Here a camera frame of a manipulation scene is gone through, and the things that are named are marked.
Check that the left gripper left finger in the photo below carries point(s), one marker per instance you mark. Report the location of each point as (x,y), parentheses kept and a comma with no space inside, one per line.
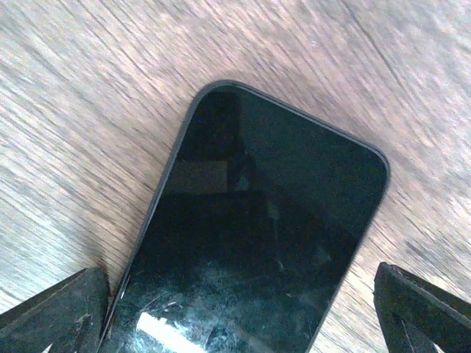
(67,317)

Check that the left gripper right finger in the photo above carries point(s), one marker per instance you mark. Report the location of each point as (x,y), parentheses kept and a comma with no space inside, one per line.
(417,316)

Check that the black phone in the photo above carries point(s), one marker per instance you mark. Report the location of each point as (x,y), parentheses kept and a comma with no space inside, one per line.
(253,226)

